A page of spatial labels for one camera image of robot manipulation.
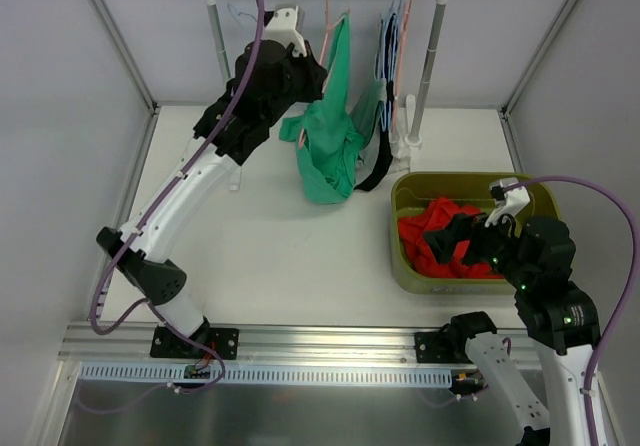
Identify white slotted cable duct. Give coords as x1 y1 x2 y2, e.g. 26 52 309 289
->
79 362 453 389

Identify black tank top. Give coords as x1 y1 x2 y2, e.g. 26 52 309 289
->
350 26 393 192

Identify red tank top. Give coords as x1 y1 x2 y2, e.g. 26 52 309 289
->
397 196 506 281

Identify aluminium mounting rail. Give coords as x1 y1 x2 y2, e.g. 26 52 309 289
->
57 321 551 365

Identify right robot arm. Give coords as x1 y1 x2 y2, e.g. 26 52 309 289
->
423 214 606 445

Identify pink hanger far right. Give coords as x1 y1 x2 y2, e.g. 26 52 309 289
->
390 0 413 142

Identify pink wire hanger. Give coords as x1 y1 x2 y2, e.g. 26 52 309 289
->
296 0 350 152

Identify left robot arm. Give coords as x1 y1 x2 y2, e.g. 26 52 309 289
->
97 39 328 357

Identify olive green plastic basin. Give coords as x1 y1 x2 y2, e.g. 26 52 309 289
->
390 172 575 296

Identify green tank top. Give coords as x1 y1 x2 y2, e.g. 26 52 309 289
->
279 15 386 205

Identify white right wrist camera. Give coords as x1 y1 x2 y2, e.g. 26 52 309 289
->
485 177 530 227

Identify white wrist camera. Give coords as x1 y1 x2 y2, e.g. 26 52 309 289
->
263 5 308 57
485 177 530 227

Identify light blue wire hanger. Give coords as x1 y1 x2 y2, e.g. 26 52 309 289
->
227 0 259 29

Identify grey tank top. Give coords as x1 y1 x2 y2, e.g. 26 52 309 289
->
355 119 380 184

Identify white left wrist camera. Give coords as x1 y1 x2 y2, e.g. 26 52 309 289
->
263 5 308 57

